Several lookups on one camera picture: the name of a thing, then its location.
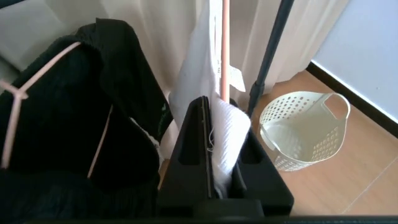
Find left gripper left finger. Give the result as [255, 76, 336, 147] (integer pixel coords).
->
[157, 95, 215, 218]

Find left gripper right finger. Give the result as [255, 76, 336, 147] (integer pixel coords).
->
[229, 123, 295, 217]

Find white printed t-shirt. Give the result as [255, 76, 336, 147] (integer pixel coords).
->
[169, 0, 252, 200]

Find black shorts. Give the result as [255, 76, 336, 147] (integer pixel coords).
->
[0, 17, 175, 224]

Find pink clothes hanger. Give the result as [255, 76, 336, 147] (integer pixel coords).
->
[220, 0, 231, 103]
[0, 41, 114, 180]

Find white laundry basket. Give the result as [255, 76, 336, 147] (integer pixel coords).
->
[258, 90, 351, 172]

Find black clothes rack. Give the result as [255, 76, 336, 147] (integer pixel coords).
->
[246, 0, 295, 118]

